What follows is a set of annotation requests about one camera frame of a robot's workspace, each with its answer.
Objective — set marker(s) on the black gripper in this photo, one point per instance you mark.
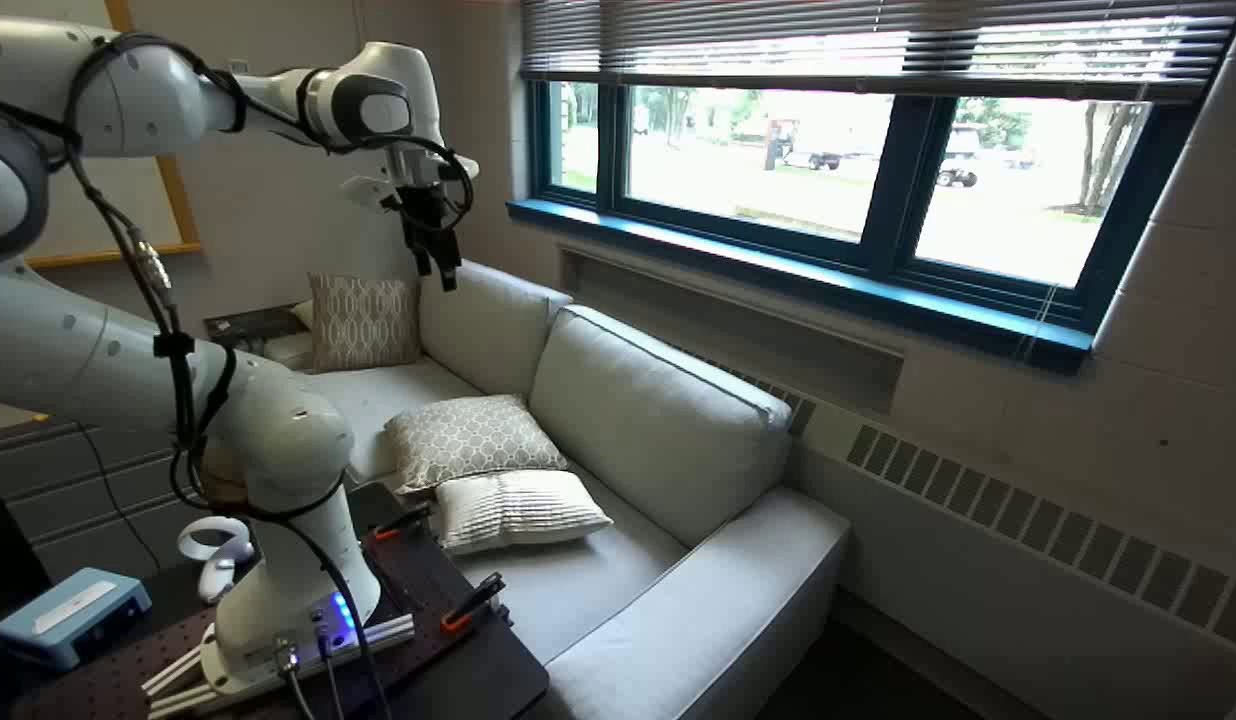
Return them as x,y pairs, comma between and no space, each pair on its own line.
433,221

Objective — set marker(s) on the octagon patterned square pillow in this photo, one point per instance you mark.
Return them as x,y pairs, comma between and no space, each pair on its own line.
468,443

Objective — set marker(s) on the small cream lumbar pillow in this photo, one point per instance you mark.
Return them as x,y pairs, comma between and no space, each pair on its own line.
516,509

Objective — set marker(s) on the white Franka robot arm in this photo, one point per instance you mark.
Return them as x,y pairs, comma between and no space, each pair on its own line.
280,452

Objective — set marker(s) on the diamond patterned beige pillow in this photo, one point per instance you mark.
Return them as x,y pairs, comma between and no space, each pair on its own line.
362,322

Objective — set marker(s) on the grey two-seat sofa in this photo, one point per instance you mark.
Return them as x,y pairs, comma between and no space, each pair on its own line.
658,426

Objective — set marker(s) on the black orange clamp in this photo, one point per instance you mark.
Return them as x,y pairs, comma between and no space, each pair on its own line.
468,600
403,521

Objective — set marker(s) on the white VR controller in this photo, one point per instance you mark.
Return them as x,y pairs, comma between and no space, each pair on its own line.
216,544

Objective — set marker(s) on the black robot table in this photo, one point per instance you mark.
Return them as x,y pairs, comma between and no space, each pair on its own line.
468,674

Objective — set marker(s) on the grey drawer cabinet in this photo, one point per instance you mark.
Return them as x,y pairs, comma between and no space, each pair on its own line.
96,513

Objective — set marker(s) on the dark horizontal window blinds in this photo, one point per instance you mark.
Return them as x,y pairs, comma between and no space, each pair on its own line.
842,34

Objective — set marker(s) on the wide blue-framed window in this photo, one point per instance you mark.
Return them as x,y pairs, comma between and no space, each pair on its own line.
912,174

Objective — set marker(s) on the light blue box device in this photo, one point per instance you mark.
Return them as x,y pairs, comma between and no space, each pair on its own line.
69,617

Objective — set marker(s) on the baseboard heater grille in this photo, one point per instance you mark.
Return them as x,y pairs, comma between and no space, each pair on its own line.
1040,532

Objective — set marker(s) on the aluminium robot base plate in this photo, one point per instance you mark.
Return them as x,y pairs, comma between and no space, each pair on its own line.
191,682

